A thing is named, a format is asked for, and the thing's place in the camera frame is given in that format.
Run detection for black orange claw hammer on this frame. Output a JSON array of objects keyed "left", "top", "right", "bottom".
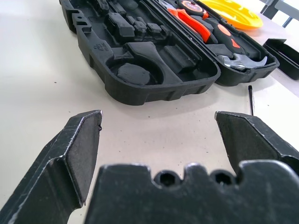
[{"left": 205, "top": 18, "right": 268, "bottom": 70}]

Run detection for black orange tape measure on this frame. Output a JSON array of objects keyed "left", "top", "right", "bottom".
[{"left": 176, "top": 0, "right": 210, "bottom": 19}]

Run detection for yellow plastic plate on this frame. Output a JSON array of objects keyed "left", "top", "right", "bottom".
[{"left": 199, "top": 0, "right": 264, "bottom": 30}]

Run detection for black metal hanger stand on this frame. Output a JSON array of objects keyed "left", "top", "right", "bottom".
[{"left": 263, "top": 38, "right": 299, "bottom": 81}]

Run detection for orange handled pliers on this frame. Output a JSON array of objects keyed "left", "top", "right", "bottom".
[{"left": 160, "top": 0, "right": 219, "bottom": 45}]

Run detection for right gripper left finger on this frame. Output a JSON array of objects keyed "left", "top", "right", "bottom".
[{"left": 0, "top": 110, "right": 103, "bottom": 224}]

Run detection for orange black screwdriver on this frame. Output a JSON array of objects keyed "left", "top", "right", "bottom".
[{"left": 248, "top": 85, "right": 255, "bottom": 116}]

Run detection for black tool case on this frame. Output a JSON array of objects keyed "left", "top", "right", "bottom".
[{"left": 58, "top": 0, "right": 280, "bottom": 106}]

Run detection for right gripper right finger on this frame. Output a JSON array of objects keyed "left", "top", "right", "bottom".
[{"left": 214, "top": 111, "right": 299, "bottom": 175}]

